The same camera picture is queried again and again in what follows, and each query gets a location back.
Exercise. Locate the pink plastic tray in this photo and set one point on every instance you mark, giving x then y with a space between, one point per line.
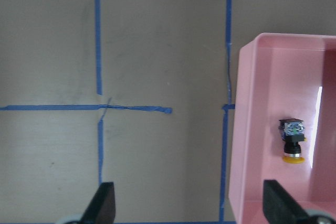
282 76

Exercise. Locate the yellow push button switch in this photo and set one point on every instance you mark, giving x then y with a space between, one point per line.
292 132

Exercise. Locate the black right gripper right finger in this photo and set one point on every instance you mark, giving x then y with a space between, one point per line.
279 206

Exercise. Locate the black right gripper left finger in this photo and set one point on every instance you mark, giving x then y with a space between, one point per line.
102 207

